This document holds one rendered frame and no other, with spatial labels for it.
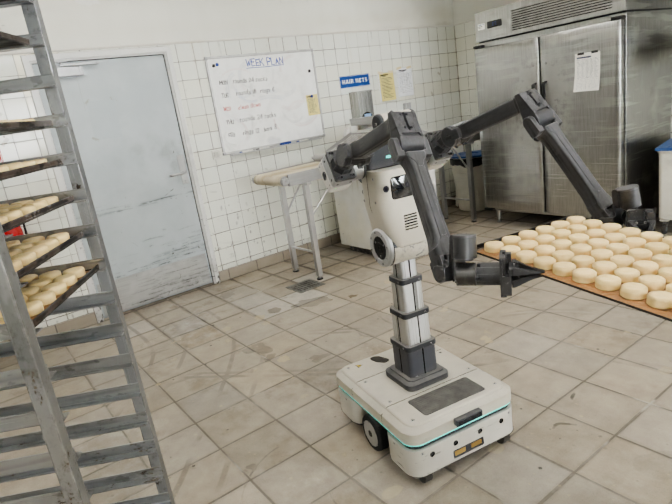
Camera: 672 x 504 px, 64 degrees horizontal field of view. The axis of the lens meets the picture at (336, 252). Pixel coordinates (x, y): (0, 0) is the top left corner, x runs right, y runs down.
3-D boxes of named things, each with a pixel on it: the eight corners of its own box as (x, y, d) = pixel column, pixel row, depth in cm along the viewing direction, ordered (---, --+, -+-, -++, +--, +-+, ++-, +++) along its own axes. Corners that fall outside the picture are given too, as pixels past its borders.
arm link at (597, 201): (541, 115, 175) (518, 124, 171) (552, 103, 170) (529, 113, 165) (619, 224, 167) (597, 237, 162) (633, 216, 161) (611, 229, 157)
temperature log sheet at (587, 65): (600, 89, 426) (600, 49, 418) (599, 90, 424) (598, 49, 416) (574, 92, 443) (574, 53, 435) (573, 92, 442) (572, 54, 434)
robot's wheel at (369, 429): (357, 411, 234) (368, 406, 236) (366, 446, 235) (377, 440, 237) (374, 420, 219) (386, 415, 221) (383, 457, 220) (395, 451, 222)
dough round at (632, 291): (653, 296, 107) (654, 287, 107) (635, 302, 106) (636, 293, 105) (631, 288, 112) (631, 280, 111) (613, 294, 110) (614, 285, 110)
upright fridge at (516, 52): (668, 215, 493) (674, -27, 438) (619, 241, 444) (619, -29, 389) (534, 205, 604) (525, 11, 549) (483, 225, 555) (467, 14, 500)
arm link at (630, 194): (615, 219, 166) (597, 229, 162) (608, 183, 164) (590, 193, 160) (653, 219, 156) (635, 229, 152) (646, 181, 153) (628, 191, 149)
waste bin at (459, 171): (509, 203, 630) (506, 147, 613) (480, 214, 602) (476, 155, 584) (473, 200, 673) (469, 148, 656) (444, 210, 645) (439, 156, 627)
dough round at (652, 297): (651, 297, 107) (652, 288, 107) (679, 303, 104) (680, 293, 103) (642, 306, 104) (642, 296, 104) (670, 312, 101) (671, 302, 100)
